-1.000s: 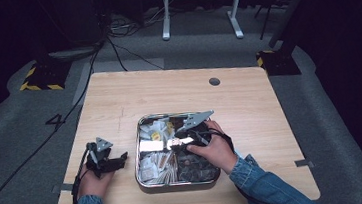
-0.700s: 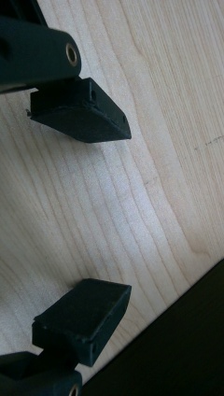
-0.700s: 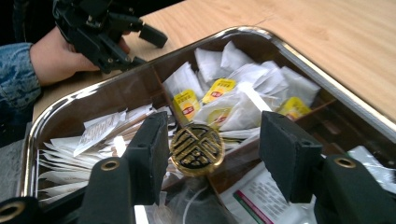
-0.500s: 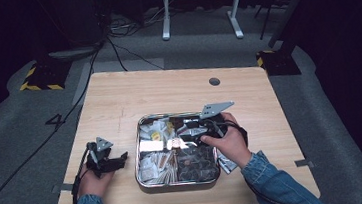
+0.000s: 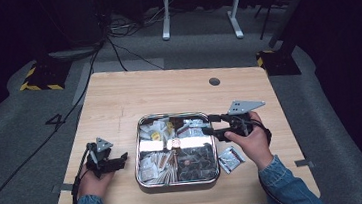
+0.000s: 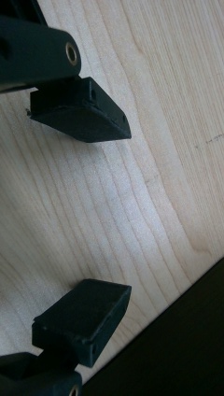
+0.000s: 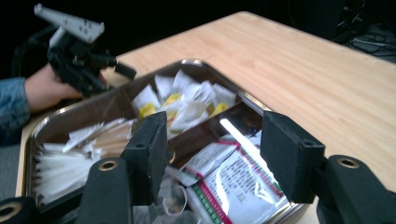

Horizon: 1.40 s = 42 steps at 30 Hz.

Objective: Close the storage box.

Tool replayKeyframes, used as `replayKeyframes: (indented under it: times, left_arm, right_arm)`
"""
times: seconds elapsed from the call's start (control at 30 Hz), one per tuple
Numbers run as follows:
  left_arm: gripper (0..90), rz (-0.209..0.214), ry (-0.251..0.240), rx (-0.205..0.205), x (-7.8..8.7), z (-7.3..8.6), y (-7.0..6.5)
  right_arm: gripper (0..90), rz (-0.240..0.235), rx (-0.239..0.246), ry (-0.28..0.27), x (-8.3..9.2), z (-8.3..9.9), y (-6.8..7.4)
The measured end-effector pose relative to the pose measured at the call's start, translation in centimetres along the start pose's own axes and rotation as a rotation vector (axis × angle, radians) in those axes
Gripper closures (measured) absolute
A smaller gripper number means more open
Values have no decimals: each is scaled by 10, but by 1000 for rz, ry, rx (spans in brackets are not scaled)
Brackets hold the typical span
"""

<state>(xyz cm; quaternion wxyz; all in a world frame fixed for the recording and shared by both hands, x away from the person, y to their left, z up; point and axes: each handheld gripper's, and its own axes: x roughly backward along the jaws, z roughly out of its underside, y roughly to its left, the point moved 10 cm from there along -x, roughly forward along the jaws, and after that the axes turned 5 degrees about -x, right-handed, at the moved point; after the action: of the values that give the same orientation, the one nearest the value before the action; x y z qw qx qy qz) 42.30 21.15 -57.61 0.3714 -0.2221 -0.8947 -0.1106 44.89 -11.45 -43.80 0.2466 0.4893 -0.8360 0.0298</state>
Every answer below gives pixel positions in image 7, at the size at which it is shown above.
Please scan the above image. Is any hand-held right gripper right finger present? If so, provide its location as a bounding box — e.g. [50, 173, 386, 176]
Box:
[260, 110, 327, 204]

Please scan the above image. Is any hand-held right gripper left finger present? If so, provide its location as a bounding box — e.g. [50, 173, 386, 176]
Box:
[120, 110, 170, 207]

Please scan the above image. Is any divided metal tray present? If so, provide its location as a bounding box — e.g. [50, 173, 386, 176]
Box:
[21, 58, 309, 224]

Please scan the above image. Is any pile of red-edged white packets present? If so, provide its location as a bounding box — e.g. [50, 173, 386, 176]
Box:
[175, 130, 264, 189]

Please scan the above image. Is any large red-edged white sachet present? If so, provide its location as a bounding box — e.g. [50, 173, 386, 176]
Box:
[186, 145, 293, 224]

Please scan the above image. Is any pile of clear plastic packets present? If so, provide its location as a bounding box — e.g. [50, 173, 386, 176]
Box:
[132, 169, 205, 224]

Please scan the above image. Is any pile of white yellow packets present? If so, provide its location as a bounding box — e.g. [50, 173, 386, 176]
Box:
[130, 68, 238, 134]

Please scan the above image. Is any pile of paper-wrapped toothpicks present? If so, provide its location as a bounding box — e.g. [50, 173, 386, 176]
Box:
[33, 117, 138, 205]

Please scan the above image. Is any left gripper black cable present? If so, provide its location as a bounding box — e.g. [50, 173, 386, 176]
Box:
[10, 24, 60, 78]

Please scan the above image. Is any bundle of floor cables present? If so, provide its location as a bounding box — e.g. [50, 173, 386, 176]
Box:
[332, 0, 396, 64]

